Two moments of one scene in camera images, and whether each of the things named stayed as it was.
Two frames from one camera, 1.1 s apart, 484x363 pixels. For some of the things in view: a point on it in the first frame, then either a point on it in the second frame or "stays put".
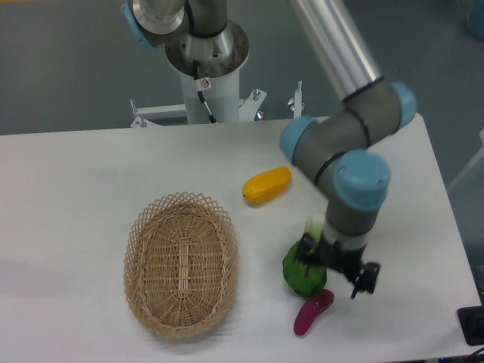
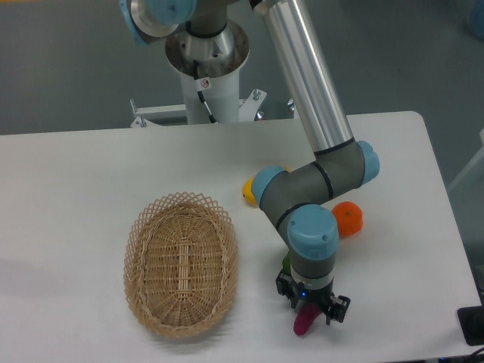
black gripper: x=327 y=252 -> x=321 y=297
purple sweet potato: x=317 y=303 stays put
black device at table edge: x=471 y=321 stays put
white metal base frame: x=248 y=107 stays put
